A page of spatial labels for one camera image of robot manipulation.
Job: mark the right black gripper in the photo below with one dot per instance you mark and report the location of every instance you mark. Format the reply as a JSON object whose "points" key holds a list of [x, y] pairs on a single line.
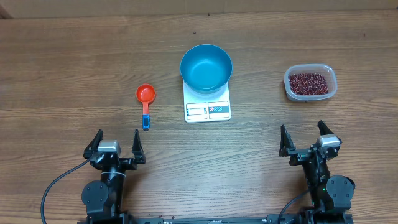
{"points": [[300, 155]]}

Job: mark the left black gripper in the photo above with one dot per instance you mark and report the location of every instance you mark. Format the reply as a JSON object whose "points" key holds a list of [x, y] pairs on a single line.
{"points": [[138, 157]]}

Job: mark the orange measuring scoop blue handle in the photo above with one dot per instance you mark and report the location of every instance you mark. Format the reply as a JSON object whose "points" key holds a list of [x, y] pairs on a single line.
{"points": [[146, 94]]}

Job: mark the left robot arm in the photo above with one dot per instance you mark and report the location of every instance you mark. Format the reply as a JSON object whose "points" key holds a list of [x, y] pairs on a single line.
{"points": [[103, 198]]}

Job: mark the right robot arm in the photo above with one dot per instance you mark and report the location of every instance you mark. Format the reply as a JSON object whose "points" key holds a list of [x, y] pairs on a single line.
{"points": [[330, 194]]}

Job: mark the white kitchen scale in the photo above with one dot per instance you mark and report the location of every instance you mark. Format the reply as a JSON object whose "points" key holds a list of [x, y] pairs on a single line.
{"points": [[202, 107]]}

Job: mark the blue bowl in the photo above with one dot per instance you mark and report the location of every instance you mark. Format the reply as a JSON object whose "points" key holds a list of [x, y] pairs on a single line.
{"points": [[206, 68]]}

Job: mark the red beans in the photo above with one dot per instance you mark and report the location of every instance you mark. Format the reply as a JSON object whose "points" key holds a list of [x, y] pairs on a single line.
{"points": [[308, 84]]}

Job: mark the clear plastic container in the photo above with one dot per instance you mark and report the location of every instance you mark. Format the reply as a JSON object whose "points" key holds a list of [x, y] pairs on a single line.
{"points": [[322, 69]]}

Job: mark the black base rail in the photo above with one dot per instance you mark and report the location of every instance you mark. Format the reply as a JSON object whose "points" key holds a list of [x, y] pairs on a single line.
{"points": [[270, 219]]}

